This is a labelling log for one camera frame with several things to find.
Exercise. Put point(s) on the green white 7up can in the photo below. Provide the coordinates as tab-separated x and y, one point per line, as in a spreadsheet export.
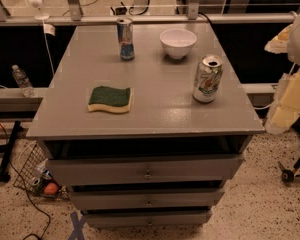
207	78

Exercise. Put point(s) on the green yellow sponge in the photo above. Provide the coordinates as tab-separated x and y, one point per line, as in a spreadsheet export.
109	99

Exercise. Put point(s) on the clear plastic water bottle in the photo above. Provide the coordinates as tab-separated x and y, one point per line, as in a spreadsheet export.
23	81

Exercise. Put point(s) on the white bowl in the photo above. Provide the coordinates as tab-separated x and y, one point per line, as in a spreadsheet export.
177	43

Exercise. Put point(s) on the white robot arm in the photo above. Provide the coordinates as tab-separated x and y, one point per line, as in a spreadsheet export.
293	46

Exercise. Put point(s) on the blue tape cross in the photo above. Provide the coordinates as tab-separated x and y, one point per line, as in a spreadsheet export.
78	223

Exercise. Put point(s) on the wire mesh basket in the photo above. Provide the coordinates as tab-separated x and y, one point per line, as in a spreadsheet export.
34	177

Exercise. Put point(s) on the white lamp on rail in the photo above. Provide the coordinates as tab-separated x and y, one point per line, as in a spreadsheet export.
38	4

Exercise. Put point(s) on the blue silver energy drink can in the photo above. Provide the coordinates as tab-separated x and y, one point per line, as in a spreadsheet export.
125	38

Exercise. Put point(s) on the grey drawer cabinet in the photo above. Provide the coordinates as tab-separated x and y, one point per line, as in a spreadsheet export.
164	162

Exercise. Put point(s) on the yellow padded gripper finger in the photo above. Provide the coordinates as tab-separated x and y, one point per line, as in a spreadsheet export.
285	110
278	44

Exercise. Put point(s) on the black caster wheel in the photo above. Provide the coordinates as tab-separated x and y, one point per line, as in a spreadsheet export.
287	176

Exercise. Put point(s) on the black metal stand leg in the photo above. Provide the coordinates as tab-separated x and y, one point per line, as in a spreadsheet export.
6	150

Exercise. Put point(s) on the orange fruit in basket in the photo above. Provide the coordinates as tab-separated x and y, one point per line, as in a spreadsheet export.
51	189

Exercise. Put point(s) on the grey metal railing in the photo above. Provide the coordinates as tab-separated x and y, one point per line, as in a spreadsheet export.
191	11

